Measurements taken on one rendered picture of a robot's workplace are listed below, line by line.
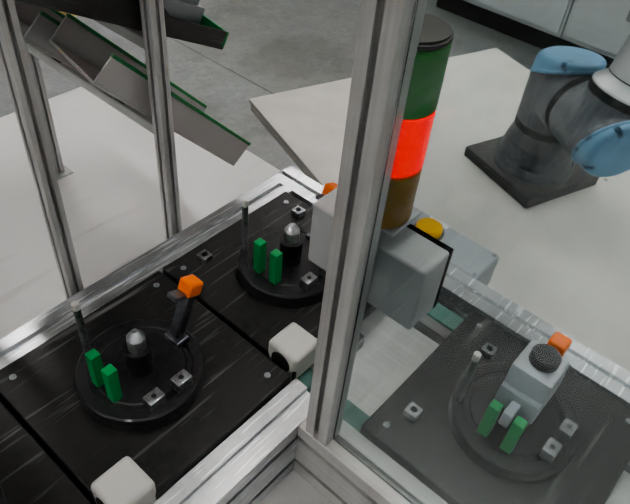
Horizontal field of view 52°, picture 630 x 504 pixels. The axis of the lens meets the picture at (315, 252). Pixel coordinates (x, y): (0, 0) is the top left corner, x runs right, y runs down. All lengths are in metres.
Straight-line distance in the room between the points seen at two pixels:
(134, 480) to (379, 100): 0.44
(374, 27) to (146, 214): 0.78
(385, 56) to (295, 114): 0.99
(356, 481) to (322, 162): 0.70
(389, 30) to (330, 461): 0.49
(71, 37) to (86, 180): 0.35
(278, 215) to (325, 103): 0.53
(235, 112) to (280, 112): 1.63
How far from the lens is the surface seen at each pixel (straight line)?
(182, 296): 0.72
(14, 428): 0.77
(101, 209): 1.16
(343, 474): 0.75
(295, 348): 0.77
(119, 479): 0.69
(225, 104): 3.08
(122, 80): 0.85
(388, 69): 0.41
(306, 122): 1.37
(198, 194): 1.17
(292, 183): 1.04
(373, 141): 0.44
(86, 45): 0.97
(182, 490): 0.71
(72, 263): 0.89
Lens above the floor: 1.60
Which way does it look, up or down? 44 degrees down
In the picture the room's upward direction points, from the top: 6 degrees clockwise
